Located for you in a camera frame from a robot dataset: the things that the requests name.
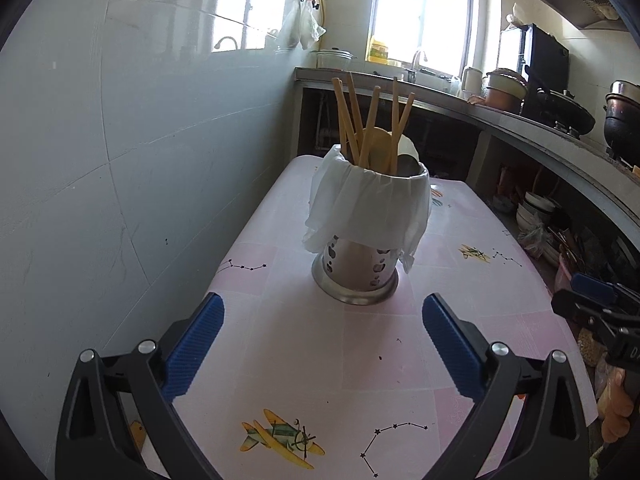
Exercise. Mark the person's right hand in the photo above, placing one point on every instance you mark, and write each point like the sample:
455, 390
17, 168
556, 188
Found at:
616, 407

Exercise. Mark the pink balloon-print tablecloth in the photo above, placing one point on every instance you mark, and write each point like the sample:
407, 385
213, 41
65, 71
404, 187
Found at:
325, 360

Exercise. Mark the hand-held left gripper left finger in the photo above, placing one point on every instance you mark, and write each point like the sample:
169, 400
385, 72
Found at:
197, 342

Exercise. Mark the steel sink faucet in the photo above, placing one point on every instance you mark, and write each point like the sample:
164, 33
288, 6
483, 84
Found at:
415, 67

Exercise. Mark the grey drain pipes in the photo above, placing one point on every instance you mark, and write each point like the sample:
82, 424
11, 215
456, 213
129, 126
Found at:
325, 132

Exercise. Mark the white plastic bag bundle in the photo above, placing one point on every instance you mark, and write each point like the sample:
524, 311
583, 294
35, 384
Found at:
517, 15

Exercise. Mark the white lidded pot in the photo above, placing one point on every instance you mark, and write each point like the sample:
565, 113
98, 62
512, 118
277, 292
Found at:
335, 60

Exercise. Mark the bag of yellow kernels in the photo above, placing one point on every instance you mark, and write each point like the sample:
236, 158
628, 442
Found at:
592, 347

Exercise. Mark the yellow detergent bottle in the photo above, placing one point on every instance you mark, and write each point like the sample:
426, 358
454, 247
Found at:
378, 50

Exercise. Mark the window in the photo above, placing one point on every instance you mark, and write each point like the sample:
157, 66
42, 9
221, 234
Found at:
425, 15

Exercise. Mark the gas stove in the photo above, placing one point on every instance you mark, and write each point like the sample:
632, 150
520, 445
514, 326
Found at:
567, 127

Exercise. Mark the black wok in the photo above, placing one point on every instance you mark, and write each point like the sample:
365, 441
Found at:
565, 110

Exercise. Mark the small grey bowl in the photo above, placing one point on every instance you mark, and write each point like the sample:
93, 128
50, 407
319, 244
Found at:
503, 205

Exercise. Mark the steel pot lid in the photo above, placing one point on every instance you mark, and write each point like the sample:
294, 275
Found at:
625, 91

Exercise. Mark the red packaging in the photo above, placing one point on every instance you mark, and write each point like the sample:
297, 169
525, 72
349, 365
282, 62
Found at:
510, 182

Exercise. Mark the concrete kitchen counter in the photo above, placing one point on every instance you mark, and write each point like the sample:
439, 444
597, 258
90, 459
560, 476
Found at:
550, 145

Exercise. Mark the hanging white plastic bag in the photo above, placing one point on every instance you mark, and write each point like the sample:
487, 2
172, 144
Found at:
305, 27

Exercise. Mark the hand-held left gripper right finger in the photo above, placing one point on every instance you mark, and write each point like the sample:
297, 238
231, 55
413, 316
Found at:
450, 345

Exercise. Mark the black cooking pot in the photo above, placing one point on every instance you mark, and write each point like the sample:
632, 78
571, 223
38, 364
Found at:
622, 127

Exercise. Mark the black cabinet appliance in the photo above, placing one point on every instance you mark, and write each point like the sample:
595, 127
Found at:
537, 65

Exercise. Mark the stack of white bowls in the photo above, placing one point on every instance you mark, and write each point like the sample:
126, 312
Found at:
537, 210

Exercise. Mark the copper pot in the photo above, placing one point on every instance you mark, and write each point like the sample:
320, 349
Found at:
504, 102

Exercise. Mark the metal spoon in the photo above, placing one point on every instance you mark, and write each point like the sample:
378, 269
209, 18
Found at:
409, 165

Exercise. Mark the pink plastic basin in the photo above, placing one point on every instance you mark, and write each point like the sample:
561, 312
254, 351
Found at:
564, 272

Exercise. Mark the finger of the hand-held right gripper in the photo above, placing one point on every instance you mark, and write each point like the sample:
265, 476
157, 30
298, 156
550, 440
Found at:
595, 286
575, 304

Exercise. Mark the white kettle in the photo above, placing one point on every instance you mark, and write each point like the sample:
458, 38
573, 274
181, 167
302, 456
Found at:
471, 82

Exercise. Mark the crumpled clear plastic bag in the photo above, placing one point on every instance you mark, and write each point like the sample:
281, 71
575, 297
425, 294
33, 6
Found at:
532, 240

